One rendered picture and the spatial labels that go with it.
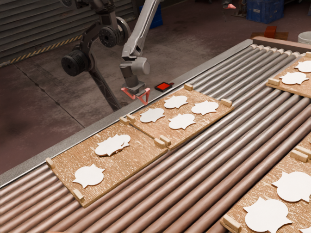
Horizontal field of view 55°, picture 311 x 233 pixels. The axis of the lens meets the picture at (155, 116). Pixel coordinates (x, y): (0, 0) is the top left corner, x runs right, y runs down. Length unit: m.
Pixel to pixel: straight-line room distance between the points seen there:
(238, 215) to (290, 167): 0.29
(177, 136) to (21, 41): 4.92
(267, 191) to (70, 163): 0.79
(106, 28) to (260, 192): 1.44
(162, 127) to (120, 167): 0.29
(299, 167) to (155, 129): 0.62
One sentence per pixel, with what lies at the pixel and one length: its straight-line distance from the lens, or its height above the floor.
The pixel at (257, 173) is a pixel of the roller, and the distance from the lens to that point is 1.17.
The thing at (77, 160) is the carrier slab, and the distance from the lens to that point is 1.34.
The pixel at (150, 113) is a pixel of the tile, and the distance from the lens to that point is 1.49.
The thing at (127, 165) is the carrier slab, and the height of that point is 0.94.
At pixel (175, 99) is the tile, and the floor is 0.94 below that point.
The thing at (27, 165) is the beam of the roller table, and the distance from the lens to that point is 1.48.
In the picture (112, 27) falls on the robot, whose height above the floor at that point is 1.20.
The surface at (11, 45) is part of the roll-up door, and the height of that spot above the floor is 0.31.
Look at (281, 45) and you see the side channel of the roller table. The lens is 2.16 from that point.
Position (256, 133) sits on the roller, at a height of 0.91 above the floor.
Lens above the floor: 1.74
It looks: 33 degrees down
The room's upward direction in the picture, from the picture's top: 11 degrees counter-clockwise
